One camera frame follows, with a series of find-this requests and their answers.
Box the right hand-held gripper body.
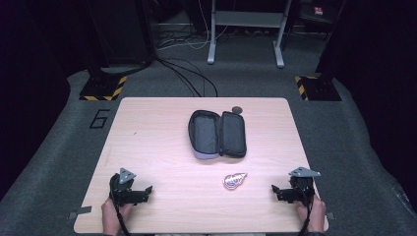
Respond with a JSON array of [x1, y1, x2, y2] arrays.
[[284, 166, 322, 207]]

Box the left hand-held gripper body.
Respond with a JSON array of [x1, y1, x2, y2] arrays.
[[109, 167, 148, 207]]

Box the person's left hand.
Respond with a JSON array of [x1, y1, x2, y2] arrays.
[[100, 198, 135, 236]]

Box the person's right hand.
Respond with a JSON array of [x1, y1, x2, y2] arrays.
[[296, 194, 328, 234]]

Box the small silver patterned object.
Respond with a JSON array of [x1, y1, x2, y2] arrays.
[[222, 172, 249, 191]]

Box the open black pencil case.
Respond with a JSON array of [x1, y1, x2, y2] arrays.
[[187, 109, 248, 161]]

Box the black yellow-striped stand base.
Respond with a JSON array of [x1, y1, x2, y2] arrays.
[[293, 75, 343, 102], [79, 74, 129, 102]]

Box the black cabinet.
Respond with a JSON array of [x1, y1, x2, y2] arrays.
[[83, 0, 156, 68]]

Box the white metal stand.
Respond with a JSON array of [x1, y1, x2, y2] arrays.
[[207, 0, 293, 69]]

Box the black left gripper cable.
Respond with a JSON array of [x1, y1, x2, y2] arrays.
[[112, 196, 133, 236]]

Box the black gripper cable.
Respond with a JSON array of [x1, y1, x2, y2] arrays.
[[297, 183, 315, 236], [112, 196, 133, 236]]

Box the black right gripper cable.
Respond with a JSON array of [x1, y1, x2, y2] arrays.
[[297, 183, 315, 236]]

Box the black floor cables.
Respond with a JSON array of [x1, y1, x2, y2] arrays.
[[153, 29, 219, 98]]

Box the white floor cables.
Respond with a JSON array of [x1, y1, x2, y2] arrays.
[[156, 0, 230, 52]]

